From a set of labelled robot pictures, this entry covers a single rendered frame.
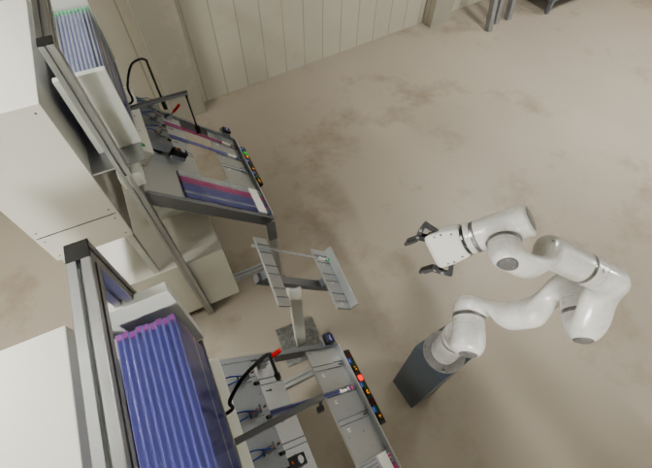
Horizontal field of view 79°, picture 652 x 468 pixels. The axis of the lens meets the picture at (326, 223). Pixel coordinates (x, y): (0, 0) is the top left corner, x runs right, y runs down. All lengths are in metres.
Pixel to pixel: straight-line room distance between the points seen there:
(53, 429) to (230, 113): 3.36
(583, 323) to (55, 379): 1.28
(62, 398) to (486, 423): 2.24
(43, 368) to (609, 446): 2.74
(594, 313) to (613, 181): 2.83
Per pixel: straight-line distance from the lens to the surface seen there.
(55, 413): 0.91
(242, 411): 1.31
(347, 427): 1.69
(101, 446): 0.66
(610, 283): 1.25
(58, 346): 0.96
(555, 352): 2.99
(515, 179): 3.67
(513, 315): 1.47
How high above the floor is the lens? 2.49
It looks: 56 degrees down
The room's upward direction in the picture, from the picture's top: 1 degrees clockwise
